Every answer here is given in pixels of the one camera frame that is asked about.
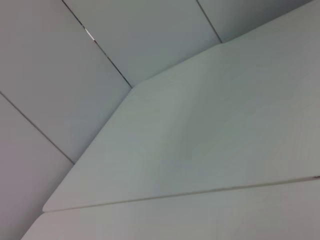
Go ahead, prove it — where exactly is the small white tape strip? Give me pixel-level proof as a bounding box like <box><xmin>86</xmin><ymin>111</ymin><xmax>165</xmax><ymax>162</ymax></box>
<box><xmin>84</xmin><ymin>27</ymin><xmax>95</xmax><ymax>41</ymax></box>

